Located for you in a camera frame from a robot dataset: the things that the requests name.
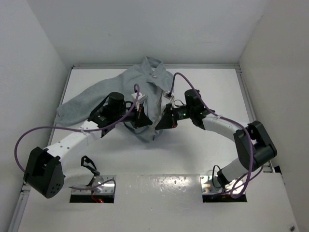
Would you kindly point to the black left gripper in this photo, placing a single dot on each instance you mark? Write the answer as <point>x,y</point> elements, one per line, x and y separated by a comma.
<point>141,119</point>

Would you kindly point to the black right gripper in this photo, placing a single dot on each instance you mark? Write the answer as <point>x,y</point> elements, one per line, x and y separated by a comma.
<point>168,121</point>

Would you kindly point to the grey zip jacket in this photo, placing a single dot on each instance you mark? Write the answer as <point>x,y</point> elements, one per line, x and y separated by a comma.
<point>150,78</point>

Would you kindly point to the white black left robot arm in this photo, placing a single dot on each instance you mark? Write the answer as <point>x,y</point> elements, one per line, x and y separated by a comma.
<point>45,167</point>

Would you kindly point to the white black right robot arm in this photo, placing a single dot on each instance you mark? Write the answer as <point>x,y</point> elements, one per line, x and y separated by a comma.
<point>253,144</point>

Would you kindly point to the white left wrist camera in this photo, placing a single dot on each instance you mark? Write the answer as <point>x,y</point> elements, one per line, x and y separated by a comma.
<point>138,99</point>

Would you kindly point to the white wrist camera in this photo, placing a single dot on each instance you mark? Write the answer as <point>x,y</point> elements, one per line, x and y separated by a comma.
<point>169,97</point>
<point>138,99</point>

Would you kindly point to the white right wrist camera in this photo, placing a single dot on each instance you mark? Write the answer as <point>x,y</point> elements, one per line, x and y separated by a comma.
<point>169,97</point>

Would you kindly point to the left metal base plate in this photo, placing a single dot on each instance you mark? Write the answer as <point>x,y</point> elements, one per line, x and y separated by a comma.
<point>106,186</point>

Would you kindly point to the metal base plate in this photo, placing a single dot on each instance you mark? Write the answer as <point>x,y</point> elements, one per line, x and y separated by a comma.
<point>208,188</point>
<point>106,186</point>

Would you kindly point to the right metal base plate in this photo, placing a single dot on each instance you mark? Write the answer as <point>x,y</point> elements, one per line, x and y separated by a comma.
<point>208,188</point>

